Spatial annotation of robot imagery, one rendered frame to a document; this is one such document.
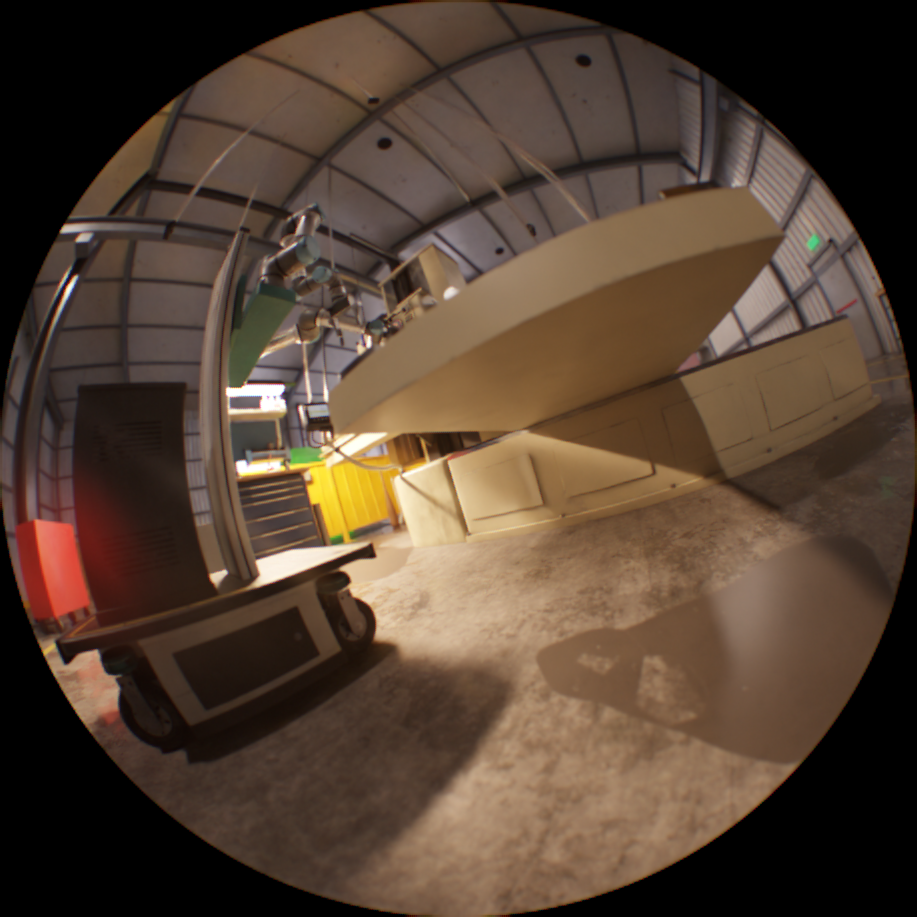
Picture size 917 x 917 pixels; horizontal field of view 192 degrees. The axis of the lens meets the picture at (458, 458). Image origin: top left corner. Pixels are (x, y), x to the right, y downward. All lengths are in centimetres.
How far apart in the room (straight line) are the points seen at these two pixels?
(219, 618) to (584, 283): 84
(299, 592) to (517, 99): 859
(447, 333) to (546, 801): 68
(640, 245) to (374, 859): 85
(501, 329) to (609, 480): 124
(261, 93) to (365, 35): 234
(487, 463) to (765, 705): 166
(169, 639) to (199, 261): 1012
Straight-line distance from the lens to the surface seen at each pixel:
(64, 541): 376
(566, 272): 40
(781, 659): 59
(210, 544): 173
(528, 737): 52
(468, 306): 43
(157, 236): 608
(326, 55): 782
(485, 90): 810
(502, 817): 46
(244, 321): 112
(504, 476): 165
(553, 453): 155
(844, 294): 757
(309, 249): 114
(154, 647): 69
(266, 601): 68
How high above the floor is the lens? 43
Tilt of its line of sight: 4 degrees up
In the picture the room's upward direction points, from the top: 17 degrees counter-clockwise
